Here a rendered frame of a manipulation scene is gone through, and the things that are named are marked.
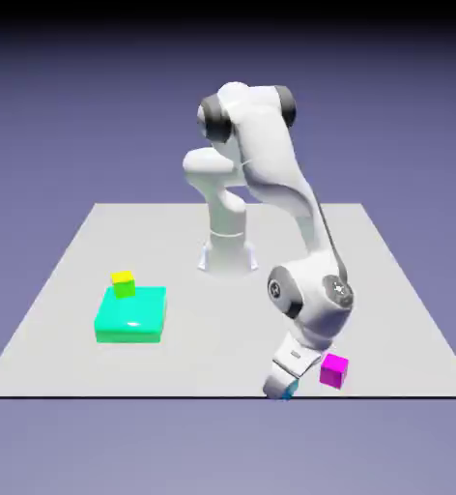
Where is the small yellow cube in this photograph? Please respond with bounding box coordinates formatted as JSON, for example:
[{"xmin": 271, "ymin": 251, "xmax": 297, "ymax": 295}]
[{"xmin": 110, "ymin": 270, "xmax": 137, "ymax": 300}]

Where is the small magenta cube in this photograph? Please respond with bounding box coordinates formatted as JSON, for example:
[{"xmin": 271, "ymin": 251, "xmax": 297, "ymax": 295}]
[{"xmin": 319, "ymin": 352, "xmax": 350, "ymax": 391}]

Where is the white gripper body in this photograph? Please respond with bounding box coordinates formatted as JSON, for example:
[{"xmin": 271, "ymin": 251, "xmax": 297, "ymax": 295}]
[{"xmin": 262, "ymin": 346, "xmax": 325, "ymax": 399}]

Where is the large turquoise box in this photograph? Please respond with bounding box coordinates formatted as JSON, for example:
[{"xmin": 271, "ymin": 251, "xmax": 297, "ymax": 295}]
[{"xmin": 93, "ymin": 285, "xmax": 168, "ymax": 344}]

